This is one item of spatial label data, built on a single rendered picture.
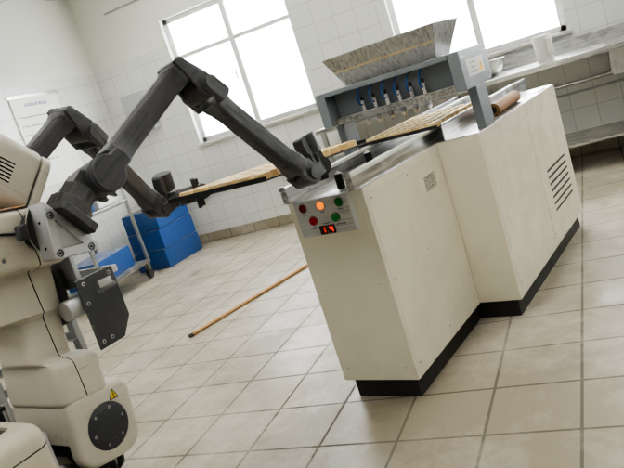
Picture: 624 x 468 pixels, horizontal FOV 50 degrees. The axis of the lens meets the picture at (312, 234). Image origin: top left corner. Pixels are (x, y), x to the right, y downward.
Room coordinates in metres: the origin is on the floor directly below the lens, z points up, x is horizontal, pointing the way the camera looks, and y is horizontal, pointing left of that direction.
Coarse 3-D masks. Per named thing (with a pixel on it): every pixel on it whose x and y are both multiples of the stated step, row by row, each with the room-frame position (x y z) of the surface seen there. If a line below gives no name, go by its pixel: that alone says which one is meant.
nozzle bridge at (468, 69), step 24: (480, 48) 2.95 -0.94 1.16; (432, 72) 2.90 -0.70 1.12; (456, 72) 2.75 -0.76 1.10; (480, 72) 2.89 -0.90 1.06; (336, 96) 3.20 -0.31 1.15; (360, 96) 3.12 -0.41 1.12; (408, 96) 2.99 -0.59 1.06; (432, 96) 2.87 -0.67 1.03; (480, 96) 2.84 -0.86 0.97; (336, 120) 3.16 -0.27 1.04; (480, 120) 2.83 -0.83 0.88
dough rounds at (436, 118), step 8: (440, 112) 3.25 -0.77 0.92; (448, 112) 3.16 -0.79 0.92; (456, 112) 3.08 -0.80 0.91; (408, 120) 3.42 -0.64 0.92; (416, 120) 3.29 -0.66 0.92; (424, 120) 3.12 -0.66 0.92; (432, 120) 3.01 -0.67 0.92; (440, 120) 2.91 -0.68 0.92; (392, 128) 3.23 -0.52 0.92; (400, 128) 3.09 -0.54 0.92; (408, 128) 2.98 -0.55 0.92; (416, 128) 2.89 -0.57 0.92; (376, 136) 3.09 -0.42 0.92; (384, 136) 3.01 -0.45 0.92
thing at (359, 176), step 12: (432, 132) 2.86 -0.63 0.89; (408, 144) 2.66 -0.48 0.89; (420, 144) 2.75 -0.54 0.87; (384, 156) 2.50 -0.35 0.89; (396, 156) 2.57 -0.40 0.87; (408, 156) 2.64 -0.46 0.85; (360, 168) 2.34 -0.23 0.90; (372, 168) 2.41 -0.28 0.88; (384, 168) 2.48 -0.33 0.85; (348, 180) 2.29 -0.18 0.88; (360, 180) 2.33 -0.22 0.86
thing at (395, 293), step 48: (432, 144) 2.84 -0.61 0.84; (336, 192) 2.37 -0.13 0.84; (384, 192) 2.41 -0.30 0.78; (432, 192) 2.71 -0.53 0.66; (336, 240) 2.40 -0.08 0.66; (384, 240) 2.34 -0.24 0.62; (432, 240) 2.62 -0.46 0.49; (336, 288) 2.44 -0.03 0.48; (384, 288) 2.32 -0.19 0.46; (432, 288) 2.53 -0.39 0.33; (336, 336) 2.49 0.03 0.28; (384, 336) 2.36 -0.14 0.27; (432, 336) 2.44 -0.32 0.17; (384, 384) 2.43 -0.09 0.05
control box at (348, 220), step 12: (348, 192) 2.32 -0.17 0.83; (300, 204) 2.43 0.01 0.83; (312, 204) 2.40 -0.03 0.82; (324, 204) 2.37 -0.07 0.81; (348, 204) 2.31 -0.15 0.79; (300, 216) 2.44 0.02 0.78; (312, 216) 2.41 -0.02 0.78; (324, 216) 2.38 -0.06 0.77; (348, 216) 2.32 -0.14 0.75; (312, 228) 2.42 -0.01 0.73; (336, 228) 2.36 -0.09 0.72; (348, 228) 2.33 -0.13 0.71
